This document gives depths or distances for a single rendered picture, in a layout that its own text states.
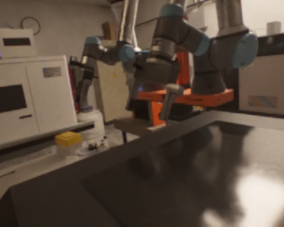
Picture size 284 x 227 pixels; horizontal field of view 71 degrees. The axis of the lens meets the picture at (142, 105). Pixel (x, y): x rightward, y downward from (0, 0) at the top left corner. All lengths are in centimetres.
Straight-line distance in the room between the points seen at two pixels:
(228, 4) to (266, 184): 68
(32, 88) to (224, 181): 141
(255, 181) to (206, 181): 4
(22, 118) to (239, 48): 132
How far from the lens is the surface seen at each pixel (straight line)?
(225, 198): 19
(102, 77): 464
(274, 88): 193
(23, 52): 153
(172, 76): 56
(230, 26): 81
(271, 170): 24
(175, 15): 63
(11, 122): 153
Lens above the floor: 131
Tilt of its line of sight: 11 degrees down
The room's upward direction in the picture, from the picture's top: 6 degrees counter-clockwise
